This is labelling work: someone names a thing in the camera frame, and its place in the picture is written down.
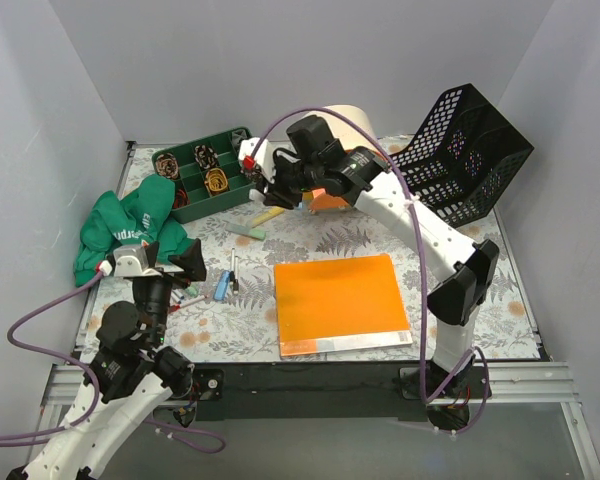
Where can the orange folder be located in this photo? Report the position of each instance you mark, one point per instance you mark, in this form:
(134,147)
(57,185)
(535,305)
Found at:
(330,306)

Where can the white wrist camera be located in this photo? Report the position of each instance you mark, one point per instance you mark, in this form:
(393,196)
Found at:
(127,261)
(257,162)

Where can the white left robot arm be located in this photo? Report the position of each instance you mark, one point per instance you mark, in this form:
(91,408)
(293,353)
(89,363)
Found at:
(132,372)

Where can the black mesh file basket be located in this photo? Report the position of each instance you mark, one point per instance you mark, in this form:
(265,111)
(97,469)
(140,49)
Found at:
(463,156)

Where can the white marker black cap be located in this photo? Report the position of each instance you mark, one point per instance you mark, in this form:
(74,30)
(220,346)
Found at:
(234,276)

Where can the orange drawer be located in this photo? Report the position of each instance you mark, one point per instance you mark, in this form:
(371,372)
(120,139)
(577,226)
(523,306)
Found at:
(318,200)

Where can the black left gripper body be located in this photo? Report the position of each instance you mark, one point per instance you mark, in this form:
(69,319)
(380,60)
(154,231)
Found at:
(165,272)

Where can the green cloth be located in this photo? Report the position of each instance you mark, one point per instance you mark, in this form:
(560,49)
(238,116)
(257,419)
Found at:
(141,217)

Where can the green highlighter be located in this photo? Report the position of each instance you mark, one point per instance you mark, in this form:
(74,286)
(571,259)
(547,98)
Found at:
(250,232)

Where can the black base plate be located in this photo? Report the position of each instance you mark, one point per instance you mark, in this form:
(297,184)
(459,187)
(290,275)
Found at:
(309,390)

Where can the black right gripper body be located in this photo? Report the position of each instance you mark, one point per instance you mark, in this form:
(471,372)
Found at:
(282,176)

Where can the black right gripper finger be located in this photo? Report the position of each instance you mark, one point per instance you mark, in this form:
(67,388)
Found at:
(281,200)
(259,196)

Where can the green compartment organizer box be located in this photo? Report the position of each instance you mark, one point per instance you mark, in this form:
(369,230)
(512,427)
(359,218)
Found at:
(206,173)

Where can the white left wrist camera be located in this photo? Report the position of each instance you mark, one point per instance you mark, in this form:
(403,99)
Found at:
(127,261)

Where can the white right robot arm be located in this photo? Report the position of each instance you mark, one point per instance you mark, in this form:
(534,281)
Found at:
(331,152)

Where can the yellow highlighter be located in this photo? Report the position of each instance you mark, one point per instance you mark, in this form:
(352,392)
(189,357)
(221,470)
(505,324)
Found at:
(266,216)

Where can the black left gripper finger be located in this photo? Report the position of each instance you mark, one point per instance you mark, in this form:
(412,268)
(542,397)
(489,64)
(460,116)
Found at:
(191,262)
(151,253)

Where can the blue stapler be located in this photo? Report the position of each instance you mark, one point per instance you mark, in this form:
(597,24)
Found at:
(222,286)

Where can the white marker red cap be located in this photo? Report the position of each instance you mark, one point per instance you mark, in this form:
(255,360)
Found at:
(186,303)

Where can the cream round drawer cabinet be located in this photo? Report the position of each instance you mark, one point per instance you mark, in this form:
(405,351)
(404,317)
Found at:
(355,120)

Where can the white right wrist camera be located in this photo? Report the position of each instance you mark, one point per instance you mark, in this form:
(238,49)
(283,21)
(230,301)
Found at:
(257,162)

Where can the aluminium frame rail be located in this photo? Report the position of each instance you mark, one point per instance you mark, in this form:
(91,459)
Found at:
(511,382)

